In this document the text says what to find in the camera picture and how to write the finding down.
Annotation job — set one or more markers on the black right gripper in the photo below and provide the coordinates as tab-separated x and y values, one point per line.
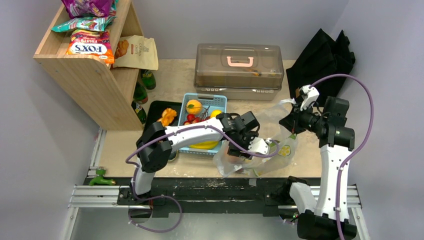
292	120

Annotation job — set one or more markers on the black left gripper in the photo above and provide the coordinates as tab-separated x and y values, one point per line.
233	150

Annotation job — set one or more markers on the clear plastic grocery bag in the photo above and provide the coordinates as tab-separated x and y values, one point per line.
275	146

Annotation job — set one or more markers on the yellow banana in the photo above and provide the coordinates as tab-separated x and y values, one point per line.
207	145

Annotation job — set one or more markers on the red lychee bunch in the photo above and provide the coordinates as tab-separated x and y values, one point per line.
196	116

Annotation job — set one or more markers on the black fabric tote bag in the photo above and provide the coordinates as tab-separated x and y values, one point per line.
322	56

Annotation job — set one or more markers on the orange twisted bread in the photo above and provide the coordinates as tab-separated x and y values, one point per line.
167	117

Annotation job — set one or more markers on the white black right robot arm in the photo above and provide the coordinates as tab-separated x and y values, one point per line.
325	217

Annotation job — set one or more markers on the light blue plastic basket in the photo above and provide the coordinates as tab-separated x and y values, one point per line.
209	102

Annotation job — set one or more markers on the smoky clear storage box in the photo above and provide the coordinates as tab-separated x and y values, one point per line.
262	81

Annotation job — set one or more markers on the dark green tray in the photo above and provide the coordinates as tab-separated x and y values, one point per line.
156	109

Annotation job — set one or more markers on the green glass bottle red label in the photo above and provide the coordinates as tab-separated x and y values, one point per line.
140	94

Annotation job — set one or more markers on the beige cassava chips bag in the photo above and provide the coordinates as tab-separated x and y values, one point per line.
137	52

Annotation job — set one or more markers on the wooden shelf unit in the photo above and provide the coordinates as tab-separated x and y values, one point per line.
103	92

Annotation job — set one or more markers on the Fox's candy bag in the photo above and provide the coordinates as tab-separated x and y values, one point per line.
85	42

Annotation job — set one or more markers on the teal snack bag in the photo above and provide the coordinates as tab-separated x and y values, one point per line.
94	24

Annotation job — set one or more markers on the purple snack bag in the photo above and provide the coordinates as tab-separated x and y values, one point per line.
88	8

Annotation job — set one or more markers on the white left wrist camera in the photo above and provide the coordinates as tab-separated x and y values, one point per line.
259	146

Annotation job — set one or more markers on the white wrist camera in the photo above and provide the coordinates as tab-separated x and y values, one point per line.
259	146
309	94

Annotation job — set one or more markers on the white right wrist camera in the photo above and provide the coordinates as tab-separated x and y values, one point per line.
309	94

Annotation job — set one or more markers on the pink box handle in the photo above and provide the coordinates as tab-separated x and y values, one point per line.
246	63

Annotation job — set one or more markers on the aluminium frame rail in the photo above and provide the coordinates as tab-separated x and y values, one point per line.
75	202

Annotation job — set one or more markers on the black table front rail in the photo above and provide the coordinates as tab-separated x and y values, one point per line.
197	195

